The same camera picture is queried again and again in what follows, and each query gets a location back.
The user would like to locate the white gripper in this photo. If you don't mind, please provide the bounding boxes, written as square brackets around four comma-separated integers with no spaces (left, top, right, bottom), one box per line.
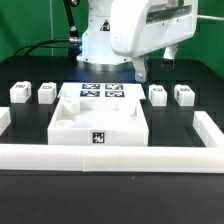
[110,0,198,82]

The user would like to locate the white square tabletop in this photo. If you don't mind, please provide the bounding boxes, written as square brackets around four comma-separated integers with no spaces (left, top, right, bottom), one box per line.
[47,97,149,146]

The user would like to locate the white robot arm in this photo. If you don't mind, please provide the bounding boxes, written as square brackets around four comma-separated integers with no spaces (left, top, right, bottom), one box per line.
[77,0,198,82]

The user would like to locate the white marker sheet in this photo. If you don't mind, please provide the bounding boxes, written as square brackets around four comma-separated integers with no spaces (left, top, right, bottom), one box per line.
[58,82,145,99]

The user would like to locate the white U-shaped fence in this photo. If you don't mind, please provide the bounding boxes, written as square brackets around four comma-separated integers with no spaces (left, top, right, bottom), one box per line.
[0,111,224,173]

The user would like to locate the black cables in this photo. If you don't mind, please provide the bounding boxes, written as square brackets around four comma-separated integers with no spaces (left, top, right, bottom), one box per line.
[13,37,83,57]

